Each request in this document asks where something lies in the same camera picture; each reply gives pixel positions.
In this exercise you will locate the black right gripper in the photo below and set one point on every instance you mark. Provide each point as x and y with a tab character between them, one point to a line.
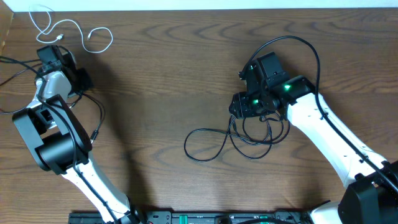
240	100

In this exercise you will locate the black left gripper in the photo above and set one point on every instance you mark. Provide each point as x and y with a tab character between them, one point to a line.
87	81

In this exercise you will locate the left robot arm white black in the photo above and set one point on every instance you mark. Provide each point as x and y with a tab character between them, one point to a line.
59	143

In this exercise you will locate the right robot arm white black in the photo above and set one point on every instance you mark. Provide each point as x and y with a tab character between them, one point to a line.
366	175

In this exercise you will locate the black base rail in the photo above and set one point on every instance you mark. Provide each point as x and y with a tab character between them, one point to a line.
281	216

